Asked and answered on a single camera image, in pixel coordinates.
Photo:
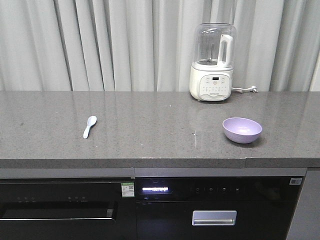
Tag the black built-in oven with handle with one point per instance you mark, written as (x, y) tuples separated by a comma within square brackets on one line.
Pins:
[(216, 208)]

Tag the light blue plastic spoon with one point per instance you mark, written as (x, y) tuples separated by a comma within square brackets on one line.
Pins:
[(91, 121)]

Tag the black built-in dishwasher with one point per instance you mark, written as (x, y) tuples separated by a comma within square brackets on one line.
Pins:
[(67, 209)]

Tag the white blender with clear jar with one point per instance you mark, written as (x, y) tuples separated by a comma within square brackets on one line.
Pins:
[(212, 65)]

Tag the grey pleated curtain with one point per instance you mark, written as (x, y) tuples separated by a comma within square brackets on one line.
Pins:
[(147, 45)]

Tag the purple plastic bowl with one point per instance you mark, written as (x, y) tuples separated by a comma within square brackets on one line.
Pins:
[(241, 130)]

